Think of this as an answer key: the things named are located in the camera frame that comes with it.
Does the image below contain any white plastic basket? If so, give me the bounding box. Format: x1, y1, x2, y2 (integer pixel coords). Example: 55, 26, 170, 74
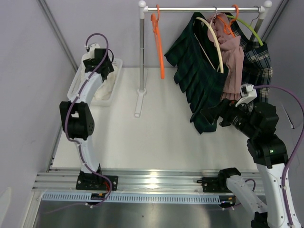
67, 58, 123, 107

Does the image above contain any pink pleated skirt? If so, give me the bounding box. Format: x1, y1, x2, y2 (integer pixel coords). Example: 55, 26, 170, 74
207, 14, 244, 100

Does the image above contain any navy beige plaid skirt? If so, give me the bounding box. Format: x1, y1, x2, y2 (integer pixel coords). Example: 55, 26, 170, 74
225, 14, 273, 100

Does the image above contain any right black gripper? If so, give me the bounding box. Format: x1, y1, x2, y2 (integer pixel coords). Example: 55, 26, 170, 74
200, 98, 258, 137

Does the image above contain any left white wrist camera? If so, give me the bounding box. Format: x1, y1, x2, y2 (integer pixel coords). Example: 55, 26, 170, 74
85, 43, 100, 52

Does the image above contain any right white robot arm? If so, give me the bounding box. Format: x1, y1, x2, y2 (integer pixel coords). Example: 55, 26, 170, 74
200, 99, 302, 228

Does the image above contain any green plaid skirt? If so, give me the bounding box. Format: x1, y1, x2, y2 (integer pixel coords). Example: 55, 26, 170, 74
165, 12, 228, 134

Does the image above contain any white cloth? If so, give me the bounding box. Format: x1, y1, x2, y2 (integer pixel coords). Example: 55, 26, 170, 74
80, 68, 121, 101

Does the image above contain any lime green hanger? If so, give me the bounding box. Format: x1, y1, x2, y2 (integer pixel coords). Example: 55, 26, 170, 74
227, 15, 264, 46

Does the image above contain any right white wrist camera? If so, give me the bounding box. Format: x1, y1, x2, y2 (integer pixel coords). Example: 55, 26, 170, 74
236, 84, 257, 107

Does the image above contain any slotted cable duct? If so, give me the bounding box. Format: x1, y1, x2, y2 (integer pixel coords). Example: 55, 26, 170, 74
42, 192, 221, 205

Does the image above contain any metal clothes rack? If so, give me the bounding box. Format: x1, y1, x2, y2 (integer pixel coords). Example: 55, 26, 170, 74
134, 0, 272, 117

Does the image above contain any orange hanger with pink skirt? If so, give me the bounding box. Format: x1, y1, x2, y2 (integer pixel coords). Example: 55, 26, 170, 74
216, 4, 239, 38

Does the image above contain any orange plastic hanger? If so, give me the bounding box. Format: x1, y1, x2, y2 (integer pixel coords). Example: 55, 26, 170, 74
151, 4, 165, 79

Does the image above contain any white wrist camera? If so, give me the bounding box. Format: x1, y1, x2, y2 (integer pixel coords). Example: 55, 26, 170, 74
236, 84, 257, 107
85, 43, 100, 52

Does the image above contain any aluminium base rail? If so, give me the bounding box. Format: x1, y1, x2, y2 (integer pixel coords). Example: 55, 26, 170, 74
32, 168, 292, 196

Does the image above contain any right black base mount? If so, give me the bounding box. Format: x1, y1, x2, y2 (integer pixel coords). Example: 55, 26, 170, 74
196, 177, 232, 193

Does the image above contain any cream wooden hanger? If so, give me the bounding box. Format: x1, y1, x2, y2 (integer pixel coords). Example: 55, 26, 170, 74
195, 17, 224, 74

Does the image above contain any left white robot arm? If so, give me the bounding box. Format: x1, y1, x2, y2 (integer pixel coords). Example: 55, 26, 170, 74
59, 47, 114, 190

